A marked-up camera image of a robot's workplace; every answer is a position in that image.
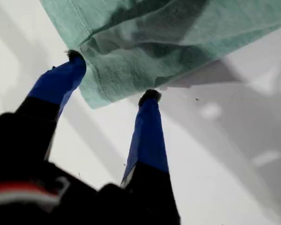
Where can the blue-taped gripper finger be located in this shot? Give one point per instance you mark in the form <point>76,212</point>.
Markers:
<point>56,82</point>
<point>150,140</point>

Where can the pale green T-shirt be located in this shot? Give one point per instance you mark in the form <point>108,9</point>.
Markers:
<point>131,70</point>

